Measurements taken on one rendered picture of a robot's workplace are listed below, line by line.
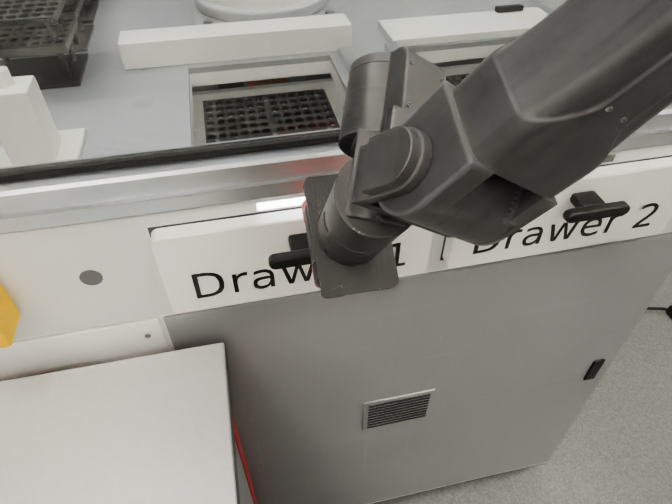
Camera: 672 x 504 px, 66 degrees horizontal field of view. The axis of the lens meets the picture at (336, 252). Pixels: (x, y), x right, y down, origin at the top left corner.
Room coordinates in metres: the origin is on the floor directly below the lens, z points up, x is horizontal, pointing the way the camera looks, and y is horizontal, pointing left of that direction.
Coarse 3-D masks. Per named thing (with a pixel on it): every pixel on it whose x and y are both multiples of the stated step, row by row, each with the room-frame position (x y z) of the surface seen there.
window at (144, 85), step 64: (0, 0) 0.38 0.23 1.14; (64, 0) 0.39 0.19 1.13; (128, 0) 0.40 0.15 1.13; (192, 0) 0.41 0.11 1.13; (256, 0) 0.42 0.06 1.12; (320, 0) 0.43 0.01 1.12; (384, 0) 0.44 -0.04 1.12; (448, 0) 0.45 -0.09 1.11; (512, 0) 0.47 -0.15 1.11; (0, 64) 0.38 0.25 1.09; (64, 64) 0.39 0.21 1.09; (128, 64) 0.40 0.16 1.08; (192, 64) 0.41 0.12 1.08; (256, 64) 0.42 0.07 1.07; (320, 64) 0.43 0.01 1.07; (448, 64) 0.46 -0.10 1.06; (0, 128) 0.37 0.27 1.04; (64, 128) 0.38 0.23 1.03; (128, 128) 0.39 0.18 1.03; (192, 128) 0.40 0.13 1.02; (256, 128) 0.42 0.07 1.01; (320, 128) 0.43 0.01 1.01
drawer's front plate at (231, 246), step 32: (192, 224) 0.38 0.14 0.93; (224, 224) 0.38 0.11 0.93; (256, 224) 0.38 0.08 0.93; (288, 224) 0.39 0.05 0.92; (160, 256) 0.36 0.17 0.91; (192, 256) 0.37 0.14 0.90; (224, 256) 0.37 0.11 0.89; (256, 256) 0.38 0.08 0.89; (416, 256) 0.42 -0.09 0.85; (192, 288) 0.36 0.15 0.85; (224, 288) 0.37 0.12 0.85; (256, 288) 0.38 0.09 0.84; (288, 288) 0.39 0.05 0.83
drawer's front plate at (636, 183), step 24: (600, 168) 0.48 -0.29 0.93; (624, 168) 0.48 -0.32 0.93; (648, 168) 0.48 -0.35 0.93; (576, 192) 0.46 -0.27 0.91; (600, 192) 0.46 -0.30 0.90; (624, 192) 0.47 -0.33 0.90; (648, 192) 0.48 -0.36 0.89; (552, 216) 0.45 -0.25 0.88; (624, 216) 0.47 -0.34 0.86; (456, 240) 0.43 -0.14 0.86; (504, 240) 0.44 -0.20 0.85; (528, 240) 0.45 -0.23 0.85; (576, 240) 0.46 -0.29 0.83; (600, 240) 0.47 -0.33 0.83; (456, 264) 0.43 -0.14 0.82
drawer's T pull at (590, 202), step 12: (588, 192) 0.45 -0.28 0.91; (576, 204) 0.44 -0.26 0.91; (588, 204) 0.43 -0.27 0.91; (600, 204) 0.43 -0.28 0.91; (612, 204) 0.43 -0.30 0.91; (624, 204) 0.43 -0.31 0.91; (564, 216) 0.42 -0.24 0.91; (576, 216) 0.42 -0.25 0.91; (588, 216) 0.42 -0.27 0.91; (600, 216) 0.42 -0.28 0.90; (612, 216) 0.43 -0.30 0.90
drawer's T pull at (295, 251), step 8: (288, 240) 0.38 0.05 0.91; (296, 240) 0.38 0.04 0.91; (304, 240) 0.38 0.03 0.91; (296, 248) 0.37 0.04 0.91; (304, 248) 0.37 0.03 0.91; (272, 256) 0.35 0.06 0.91; (280, 256) 0.35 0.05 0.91; (288, 256) 0.35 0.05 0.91; (296, 256) 0.35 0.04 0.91; (304, 256) 0.35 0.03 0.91; (272, 264) 0.35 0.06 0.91; (280, 264) 0.35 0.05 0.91; (288, 264) 0.35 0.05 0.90; (296, 264) 0.35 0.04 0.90; (304, 264) 0.35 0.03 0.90
